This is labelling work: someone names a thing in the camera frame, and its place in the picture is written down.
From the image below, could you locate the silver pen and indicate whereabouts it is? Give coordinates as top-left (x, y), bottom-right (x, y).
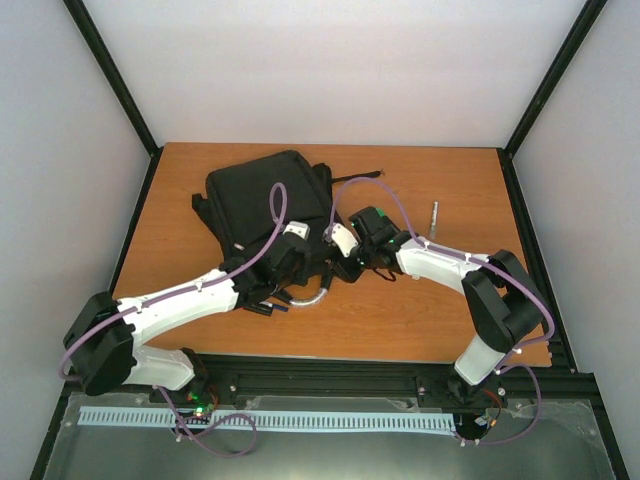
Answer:
top-left (429, 201), bottom-right (439, 241)

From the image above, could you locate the black student bag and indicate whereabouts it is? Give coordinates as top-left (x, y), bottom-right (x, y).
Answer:
top-left (191, 149), bottom-right (386, 309)

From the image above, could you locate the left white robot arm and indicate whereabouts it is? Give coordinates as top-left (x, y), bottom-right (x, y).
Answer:
top-left (62, 228), bottom-right (310, 403)

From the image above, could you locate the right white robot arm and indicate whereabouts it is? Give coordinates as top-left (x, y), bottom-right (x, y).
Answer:
top-left (325, 207), bottom-right (555, 405)

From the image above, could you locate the pink cap black highlighter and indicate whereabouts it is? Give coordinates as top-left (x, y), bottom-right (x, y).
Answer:
top-left (243, 304), bottom-right (273, 316)

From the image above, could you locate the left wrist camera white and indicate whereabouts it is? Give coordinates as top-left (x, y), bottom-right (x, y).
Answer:
top-left (282, 221), bottom-right (310, 248)

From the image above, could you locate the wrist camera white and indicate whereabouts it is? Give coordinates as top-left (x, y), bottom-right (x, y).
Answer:
top-left (282, 221), bottom-right (310, 248)
top-left (325, 223), bottom-right (359, 258)

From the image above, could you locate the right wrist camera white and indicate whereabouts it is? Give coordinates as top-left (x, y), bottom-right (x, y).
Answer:
top-left (325, 223), bottom-right (359, 258)

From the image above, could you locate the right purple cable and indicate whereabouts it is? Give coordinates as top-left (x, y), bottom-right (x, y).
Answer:
top-left (327, 176), bottom-right (557, 447)

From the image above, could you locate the light blue cable duct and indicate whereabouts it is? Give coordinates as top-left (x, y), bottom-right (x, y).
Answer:
top-left (77, 406), bottom-right (456, 436)

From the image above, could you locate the left black frame post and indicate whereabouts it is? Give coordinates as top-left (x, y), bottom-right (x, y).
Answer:
top-left (62, 0), bottom-right (164, 166)

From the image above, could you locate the black frame post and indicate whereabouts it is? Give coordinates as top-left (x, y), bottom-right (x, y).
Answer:
top-left (62, 0), bottom-right (164, 166)
top-left (502, 0), bottom-right (609, 156)

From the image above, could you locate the right black frame post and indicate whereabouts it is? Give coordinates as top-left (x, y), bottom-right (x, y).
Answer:
top-left (502, 0), bottom-right (609, 156)

